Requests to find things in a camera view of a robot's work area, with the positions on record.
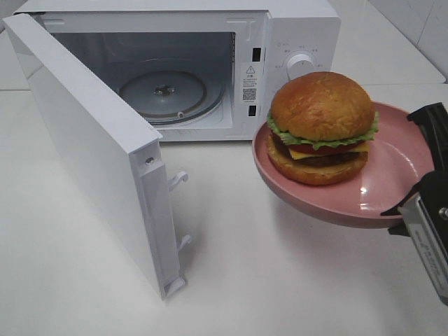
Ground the glass microwave turntable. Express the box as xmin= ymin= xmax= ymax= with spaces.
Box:
xmin=119 ymin=70 xmax=225 ymax=125

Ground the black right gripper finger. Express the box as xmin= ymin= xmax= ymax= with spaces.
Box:
xmin=407 ymin=102 xmax=447 ymax=171

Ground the white warning label sticker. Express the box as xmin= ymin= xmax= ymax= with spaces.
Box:
xmin=240 ymin=62 xmax=261 ymax=103

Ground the burger with lettuce and cheese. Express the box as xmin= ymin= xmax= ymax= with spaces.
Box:
xmin=266 ymin=71 xmax=379 ymax=186

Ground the white microwave oven body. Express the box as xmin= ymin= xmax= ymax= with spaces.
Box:
xmin=12 ymin=1 xmax=341 ymax=141

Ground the white upper dial knob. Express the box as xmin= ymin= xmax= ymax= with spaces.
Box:
xmin=286 ymin=52 xmax=316 ymax=80

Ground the white microwave door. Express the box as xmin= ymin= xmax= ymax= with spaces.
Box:
xmin=4 ymin=14 xmax=191 ymax=298

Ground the pink plate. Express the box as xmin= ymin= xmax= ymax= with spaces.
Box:
xmin=252 ymin=102 xmax=433 ymax=229

